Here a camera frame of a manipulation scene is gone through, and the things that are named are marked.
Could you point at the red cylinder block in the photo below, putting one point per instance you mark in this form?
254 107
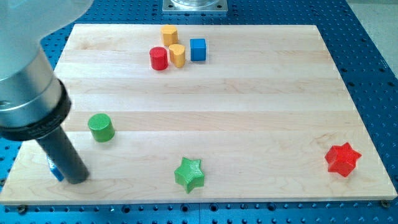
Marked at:
158 58

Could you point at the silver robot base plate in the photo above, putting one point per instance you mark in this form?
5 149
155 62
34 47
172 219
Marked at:
194 6

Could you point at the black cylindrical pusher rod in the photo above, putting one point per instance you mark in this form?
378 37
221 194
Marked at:
60 150

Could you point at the red star block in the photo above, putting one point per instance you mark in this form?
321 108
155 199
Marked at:
342 159

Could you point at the green star block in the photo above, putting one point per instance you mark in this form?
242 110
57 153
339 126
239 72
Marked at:
189 174

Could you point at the wooden board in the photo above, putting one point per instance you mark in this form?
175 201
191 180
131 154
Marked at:
261 112

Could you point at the blue cube block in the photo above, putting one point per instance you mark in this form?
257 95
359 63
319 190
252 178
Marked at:
198 49

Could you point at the yellow pentagon block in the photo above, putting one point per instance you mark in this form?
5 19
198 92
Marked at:
169 35

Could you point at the yellow heart block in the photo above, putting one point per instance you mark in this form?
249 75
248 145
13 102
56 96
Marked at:
177 55

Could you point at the blue perforated base table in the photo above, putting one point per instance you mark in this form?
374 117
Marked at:
370 77

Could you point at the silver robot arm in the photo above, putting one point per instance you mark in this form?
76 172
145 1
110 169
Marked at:
34 101

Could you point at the blue block behind rod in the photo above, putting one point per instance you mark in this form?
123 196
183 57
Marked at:
54 170

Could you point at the green cylinder block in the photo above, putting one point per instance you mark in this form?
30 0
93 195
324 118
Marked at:
101 127

